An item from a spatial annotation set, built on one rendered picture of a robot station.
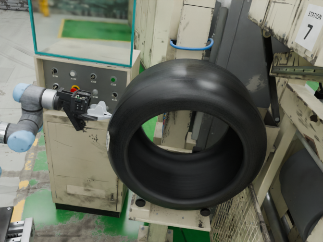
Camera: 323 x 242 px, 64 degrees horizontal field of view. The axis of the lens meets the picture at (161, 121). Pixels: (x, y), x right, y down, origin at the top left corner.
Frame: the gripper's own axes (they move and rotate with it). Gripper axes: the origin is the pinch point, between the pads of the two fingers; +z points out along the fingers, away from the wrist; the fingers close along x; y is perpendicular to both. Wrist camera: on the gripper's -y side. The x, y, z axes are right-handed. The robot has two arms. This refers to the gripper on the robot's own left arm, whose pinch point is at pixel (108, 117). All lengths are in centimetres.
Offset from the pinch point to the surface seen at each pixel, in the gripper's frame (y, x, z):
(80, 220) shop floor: -128, 45, -19
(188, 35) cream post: 31.0, 28.3, 23.3
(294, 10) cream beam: 52, -16, 43
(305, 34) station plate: 48, -26, 43
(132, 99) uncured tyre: 14.8, -9.0, 8.4
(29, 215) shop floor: -131, 42, -58
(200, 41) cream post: 30, 28, 29
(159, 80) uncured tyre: 22.5, -7.1, 15.6
